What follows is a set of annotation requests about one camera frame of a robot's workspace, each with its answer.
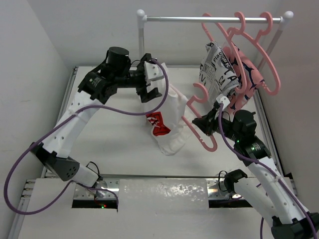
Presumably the pink patterned shirt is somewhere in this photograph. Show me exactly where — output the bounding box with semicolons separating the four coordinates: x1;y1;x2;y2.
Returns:
222;46;264;114

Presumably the newspaper print shirt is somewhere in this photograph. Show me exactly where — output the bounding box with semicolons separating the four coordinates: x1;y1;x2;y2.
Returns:
199;41;240;104

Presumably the metal base plate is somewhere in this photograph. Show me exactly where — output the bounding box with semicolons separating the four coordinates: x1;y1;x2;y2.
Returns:
73;175;249;208

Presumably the purple cable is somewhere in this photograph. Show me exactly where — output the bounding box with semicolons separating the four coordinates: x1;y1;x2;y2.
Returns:
3;58;169;215
217;103;317;239

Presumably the aluminium table edge rail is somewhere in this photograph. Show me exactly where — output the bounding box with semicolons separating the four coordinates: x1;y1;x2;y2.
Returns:
7;66;79;239

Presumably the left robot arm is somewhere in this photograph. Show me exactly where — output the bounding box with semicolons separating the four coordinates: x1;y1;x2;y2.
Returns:
31;47;167;188

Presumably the white clothes rack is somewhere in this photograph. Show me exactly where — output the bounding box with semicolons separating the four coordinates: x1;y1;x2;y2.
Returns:
137;9;294;57

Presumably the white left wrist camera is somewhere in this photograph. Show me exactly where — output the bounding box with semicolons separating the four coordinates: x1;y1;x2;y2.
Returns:
144;62;164;84

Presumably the white t shirt red print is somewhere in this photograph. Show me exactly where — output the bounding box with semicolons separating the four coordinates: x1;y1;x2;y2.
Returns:
143;62;190;156

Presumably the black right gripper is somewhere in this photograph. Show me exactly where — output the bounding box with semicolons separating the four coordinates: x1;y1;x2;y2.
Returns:
192;106;240;142

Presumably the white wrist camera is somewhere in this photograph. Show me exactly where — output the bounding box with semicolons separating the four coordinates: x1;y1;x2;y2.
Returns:
144;62;164;84
216;94;230;109

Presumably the empty pink hanger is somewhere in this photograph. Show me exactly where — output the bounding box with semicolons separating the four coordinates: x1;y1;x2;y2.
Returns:
241;12;281;96

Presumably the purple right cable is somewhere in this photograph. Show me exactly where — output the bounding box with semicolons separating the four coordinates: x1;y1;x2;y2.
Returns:
217;103;317;239

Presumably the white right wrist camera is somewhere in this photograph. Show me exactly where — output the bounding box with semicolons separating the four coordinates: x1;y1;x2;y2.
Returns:
216;94;230;109

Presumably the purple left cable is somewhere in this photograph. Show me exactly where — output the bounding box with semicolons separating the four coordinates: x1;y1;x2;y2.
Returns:
3;58;169;215

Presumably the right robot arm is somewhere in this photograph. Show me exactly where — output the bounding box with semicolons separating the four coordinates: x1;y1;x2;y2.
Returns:
192;105;319;239

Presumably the pink hanger with newspaper shirt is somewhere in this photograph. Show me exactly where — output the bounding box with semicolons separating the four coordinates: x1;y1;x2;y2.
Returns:
200;12;247;94

